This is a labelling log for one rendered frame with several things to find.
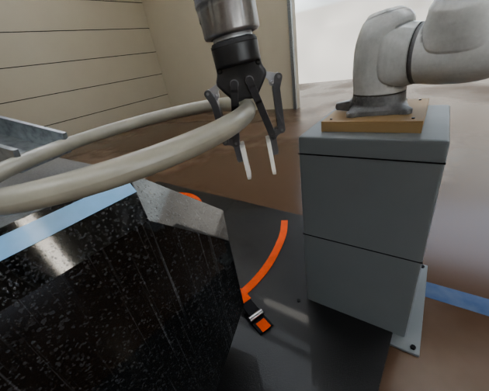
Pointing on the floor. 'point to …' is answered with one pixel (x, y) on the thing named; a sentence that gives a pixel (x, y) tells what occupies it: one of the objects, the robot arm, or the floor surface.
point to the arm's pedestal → (372, 221)
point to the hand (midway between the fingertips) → (258, 158)
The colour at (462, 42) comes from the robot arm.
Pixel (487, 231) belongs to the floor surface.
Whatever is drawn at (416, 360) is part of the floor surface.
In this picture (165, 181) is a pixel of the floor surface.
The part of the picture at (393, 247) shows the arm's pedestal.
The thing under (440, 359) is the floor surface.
